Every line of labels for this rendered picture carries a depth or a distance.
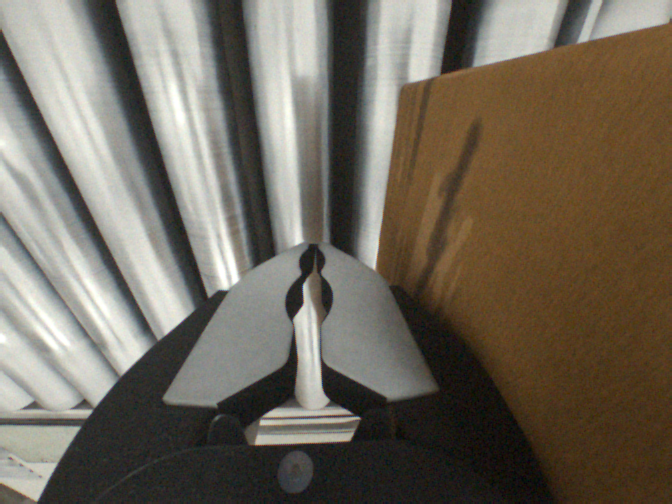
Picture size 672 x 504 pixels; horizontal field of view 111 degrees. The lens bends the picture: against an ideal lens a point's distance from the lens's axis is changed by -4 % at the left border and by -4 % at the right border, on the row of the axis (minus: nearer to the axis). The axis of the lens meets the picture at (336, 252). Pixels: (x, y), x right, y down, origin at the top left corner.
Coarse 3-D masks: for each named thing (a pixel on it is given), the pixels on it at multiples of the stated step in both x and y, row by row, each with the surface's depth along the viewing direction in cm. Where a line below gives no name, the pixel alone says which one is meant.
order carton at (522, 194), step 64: (512, 64) 5; (576, 64) 4; (640, 64) 3; (448, 128) 8; (512, 128) 5; (576, 128) 4; (640, 128) 3; (448, 192) 8; (512, 192) 5; (576, 192) 4; (640, 192) 3; (384, 256) 16; (448, 256) 8; (512, 256) 5; (576, 256) 4; (640, 256) 3; (448, 320) 8; (512, 320) 5; (576, 320) 4; (640, 320) 3; (512, 384) 5; (576, 384) 4; (640, 384) 3; (576, 448) 4; (640, 448) 3
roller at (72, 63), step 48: (0, 0) 11; (48, 0) 11; (96, 0) 13; (48, 48) 12; (96, 48) 13; (48, 96) 13; (96, 96) 13; (96, 144) 14; (144, 144) 16; (96, 192) 15; (144, 192) 17; (144, 240) 18; (144, 288) 19; (192, 288) 23
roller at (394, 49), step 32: (384, 0) 12; (416, 0) 11; (448, 0) 12; (384, 32) 12; (416, 32) 12; (384, 64) 13; (416, 64) 13; (384, 96) 14; (384, 128) 15; (384, 160) 15; (384, 192) 16; (352, 224) 20; (352, 256) 21
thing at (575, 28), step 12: (576, 0) 13; (588, 0) 12; (600, 0) 12; (576, 12) 13; (588, 12) 12; (564, 24) 13; (576, 24) 13; (588, 24) 12; (564, 36) 14; (576, 36) 13; (588, 36) 13
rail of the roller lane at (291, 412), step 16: (288, 400) 32; (0, 416) 30; (16, 416) 30; (32, 416) 30; (48, 416) 30; (64, 416) 30; (80, 416) 30; (272, 416) 32; (288, 416) 32; (304, 416) 32; (320, 416) 32; (336, 416) 33; (352, 416) 33
